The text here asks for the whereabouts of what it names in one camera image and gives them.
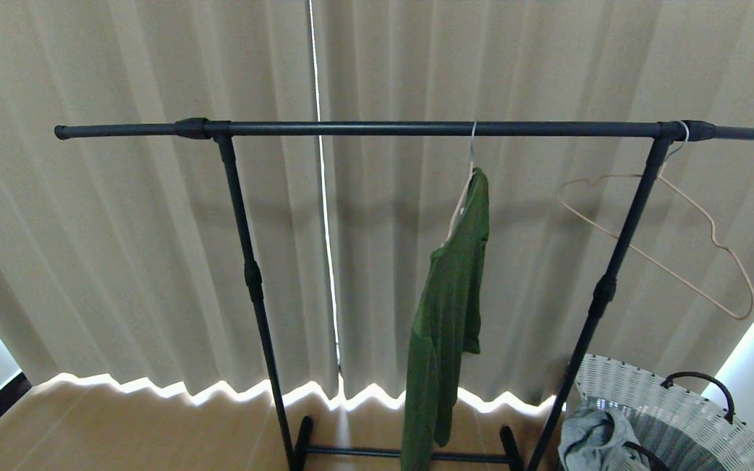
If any pink clothes hanger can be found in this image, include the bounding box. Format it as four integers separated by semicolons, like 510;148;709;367
444;121;480;244
555;123;754;321

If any beige curtain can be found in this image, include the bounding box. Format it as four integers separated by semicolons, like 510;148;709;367
0;0;754;414

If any green long-sleeved shirt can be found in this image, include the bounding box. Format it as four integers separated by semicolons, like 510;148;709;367
401;167;490;471

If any white laundry basket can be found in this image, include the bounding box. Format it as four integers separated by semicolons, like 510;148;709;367
570;353;754;471

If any black clothes rack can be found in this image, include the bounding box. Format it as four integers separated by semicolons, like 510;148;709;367
54;118;754;471

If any pale grey garment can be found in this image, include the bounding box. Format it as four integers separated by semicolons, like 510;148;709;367
558;398;653;471

